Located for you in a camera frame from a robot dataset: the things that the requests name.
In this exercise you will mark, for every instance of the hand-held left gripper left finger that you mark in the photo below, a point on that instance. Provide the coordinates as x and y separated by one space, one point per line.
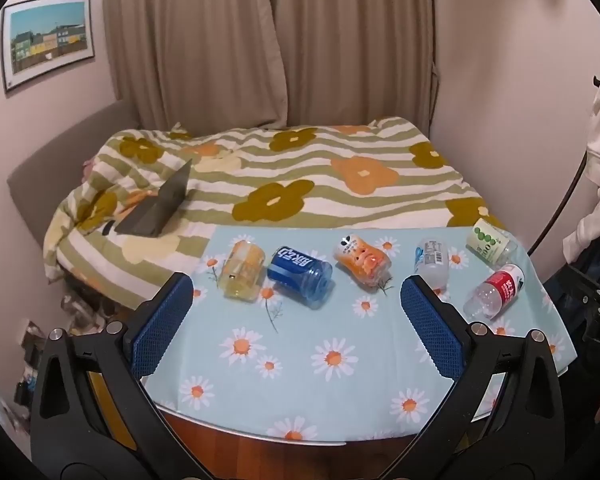
162 327

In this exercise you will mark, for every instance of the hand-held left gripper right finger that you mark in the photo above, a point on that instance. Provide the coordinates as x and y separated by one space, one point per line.
432 332

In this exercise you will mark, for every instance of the blue label plastic bottle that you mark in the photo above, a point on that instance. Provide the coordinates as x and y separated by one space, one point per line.
300 275

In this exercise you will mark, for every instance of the clear bottle blue white label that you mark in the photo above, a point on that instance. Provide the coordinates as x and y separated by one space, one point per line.
432 262

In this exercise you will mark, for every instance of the clear bottle red label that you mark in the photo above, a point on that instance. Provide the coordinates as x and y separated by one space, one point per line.
497 290

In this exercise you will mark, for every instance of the yellow plastic bottle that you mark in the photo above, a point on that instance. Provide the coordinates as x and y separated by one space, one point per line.
242 270

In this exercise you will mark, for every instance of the orange label plastic bottle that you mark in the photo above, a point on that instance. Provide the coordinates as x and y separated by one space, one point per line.
362 260

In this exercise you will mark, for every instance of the light blue daisy tablecloth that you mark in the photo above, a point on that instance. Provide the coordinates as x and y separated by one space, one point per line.
330 330

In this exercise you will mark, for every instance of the clear bottle green dotted label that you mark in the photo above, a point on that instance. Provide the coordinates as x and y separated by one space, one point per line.
490 244

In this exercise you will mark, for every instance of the grey laptop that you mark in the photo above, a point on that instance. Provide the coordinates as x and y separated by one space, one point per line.
157 207

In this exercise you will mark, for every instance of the pile of floor clutter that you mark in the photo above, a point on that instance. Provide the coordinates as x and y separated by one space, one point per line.
45 355

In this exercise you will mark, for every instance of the pink cloth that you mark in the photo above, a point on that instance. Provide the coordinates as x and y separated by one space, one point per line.
88 170

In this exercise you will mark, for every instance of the black curved pole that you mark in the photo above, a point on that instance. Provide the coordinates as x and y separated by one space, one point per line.
562 200

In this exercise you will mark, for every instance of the grey bed headboard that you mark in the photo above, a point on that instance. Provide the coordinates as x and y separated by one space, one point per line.
55 165

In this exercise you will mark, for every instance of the striped floral blanket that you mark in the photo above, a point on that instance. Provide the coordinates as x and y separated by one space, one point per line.
300 180

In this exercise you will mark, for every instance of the beige curtain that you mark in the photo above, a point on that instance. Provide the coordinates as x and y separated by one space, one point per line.
280 40

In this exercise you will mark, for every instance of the black camera equipment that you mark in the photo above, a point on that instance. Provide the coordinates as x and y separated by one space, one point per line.
597 320

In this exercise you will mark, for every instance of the framed wall picture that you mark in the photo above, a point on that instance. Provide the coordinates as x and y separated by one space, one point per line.
47 42

